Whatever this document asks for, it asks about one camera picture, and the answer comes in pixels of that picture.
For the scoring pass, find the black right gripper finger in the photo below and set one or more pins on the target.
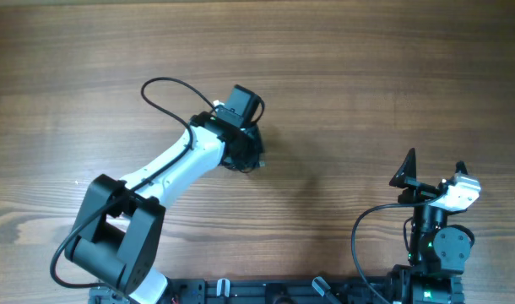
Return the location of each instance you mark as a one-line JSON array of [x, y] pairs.
[[461, 168], [406, 174]]

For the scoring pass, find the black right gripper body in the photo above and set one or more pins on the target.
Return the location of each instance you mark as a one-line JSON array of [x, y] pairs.
[[426, 187]]

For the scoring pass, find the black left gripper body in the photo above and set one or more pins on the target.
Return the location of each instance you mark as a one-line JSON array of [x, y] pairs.
[[249, 141]]

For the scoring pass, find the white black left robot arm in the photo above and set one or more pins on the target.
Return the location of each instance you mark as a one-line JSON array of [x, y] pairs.
[[116, 233]]

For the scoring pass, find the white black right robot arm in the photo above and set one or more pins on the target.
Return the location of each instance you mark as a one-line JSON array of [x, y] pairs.
[[437, 251]]

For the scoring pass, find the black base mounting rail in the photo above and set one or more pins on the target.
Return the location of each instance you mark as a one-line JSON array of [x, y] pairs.
[[351, 291]]

